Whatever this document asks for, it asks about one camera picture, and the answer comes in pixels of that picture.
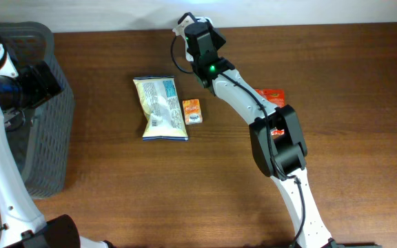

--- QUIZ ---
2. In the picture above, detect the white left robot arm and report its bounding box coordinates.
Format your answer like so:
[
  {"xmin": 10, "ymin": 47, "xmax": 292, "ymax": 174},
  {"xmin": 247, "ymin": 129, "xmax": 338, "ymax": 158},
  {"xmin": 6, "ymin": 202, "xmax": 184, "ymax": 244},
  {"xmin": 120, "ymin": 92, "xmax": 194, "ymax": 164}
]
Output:
[{"xmin": 0, "ymin": 36, "xmax": 112, "ymax": 248}]

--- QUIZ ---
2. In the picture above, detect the black camera cable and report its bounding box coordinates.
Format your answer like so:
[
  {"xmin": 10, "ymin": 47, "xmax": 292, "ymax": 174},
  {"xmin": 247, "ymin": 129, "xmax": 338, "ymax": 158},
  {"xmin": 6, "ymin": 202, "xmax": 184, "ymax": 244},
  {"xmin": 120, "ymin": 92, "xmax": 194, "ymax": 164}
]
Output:
[{"xmin": 170, "ymin": 34, "xmax": 196, "ymax": 75}]

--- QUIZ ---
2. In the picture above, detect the yellow snack bag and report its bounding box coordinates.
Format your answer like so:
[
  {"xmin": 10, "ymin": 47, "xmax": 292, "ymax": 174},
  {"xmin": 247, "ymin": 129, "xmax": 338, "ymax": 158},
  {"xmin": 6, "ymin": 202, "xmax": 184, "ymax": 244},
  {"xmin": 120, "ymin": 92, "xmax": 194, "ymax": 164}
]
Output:
[{"xmin": 133, "ymin": 75, "xmax": 189, "ymax": 141}]

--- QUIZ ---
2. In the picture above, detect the grey plastic basket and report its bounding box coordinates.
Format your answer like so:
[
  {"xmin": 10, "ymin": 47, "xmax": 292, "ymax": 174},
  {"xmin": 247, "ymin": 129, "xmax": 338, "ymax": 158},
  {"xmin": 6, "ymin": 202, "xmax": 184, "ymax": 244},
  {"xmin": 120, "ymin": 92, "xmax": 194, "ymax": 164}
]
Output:
[{"xmin": 0, "ymin": 22, "xmax": 75, "ymax": 199}]

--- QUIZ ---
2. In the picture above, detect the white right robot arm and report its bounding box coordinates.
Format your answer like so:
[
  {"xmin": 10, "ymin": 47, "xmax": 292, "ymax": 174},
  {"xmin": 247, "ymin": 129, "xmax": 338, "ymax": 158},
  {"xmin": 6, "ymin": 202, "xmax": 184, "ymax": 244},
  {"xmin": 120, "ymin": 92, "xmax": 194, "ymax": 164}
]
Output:
[{"xmin": 179, "ymin": 16, "xmax": 339, "ymax": 247}]

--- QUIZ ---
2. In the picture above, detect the white barcode scanner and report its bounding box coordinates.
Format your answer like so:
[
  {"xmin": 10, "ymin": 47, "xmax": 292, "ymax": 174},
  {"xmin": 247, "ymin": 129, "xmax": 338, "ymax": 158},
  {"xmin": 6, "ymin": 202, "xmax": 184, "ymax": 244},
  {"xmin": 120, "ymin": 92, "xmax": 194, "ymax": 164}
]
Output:
[{"xmin": 175, "ymin": 12, "xmax": 213, "ymax": 62}]

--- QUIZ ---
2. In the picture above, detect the red snack bag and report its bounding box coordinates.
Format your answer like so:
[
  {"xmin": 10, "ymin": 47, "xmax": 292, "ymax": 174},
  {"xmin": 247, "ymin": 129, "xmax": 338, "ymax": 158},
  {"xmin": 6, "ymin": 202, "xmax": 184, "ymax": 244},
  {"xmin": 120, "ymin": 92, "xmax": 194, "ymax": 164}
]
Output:
[{"xmin": 255, "ymin": 88, "xmax": 285, "ymax": 138}]

